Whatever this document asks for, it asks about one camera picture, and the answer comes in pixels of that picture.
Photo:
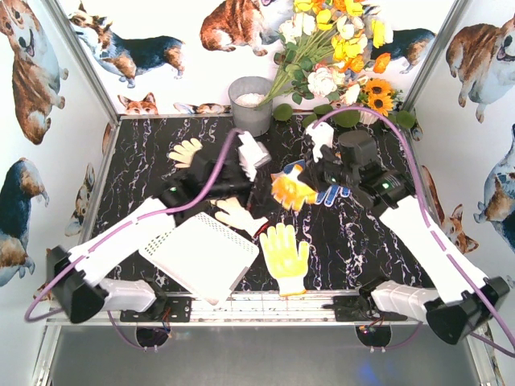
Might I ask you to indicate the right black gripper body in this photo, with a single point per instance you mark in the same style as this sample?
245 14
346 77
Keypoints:
310 177

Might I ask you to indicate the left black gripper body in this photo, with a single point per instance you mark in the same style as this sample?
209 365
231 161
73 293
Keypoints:
249 186

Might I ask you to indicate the yellow dotted glove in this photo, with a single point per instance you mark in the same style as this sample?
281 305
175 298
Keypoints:
286 258

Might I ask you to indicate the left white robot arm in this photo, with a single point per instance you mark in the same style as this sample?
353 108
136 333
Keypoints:
77 278

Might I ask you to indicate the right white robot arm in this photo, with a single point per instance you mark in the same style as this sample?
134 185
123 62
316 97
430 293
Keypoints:
462 297

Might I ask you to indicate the cream glove under basket side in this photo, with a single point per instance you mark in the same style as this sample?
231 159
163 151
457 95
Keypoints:
234 215

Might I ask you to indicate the white perforated storage basket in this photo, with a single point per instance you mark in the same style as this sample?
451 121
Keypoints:
203 256

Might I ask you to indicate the blue dotted glove right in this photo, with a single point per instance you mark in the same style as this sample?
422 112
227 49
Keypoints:
329 196

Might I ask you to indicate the blue dotted glove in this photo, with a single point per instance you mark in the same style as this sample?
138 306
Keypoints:
288 168
329 196

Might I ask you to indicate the blue dotted glove left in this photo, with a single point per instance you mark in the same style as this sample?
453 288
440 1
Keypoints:
288 168

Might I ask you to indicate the cream glove red cuff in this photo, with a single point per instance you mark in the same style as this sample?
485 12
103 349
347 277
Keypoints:
184 152

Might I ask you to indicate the grey metal bucket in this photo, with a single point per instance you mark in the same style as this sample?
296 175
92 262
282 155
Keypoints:
251 110

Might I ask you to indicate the artificial flower bouquet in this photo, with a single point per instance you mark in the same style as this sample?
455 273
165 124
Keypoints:
337 50

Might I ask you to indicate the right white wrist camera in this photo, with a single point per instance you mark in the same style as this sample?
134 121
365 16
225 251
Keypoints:
318 135

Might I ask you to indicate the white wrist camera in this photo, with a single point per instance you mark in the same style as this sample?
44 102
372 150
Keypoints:
318 135
253 154

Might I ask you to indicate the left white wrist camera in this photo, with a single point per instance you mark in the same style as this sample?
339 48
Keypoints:
253 154

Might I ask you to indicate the aluminium front frame rail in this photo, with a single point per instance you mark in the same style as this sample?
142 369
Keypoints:
241 308

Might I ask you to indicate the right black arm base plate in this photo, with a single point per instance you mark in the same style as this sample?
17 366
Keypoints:
352 307

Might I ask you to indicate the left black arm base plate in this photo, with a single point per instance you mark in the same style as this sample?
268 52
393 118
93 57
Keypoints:
169 308

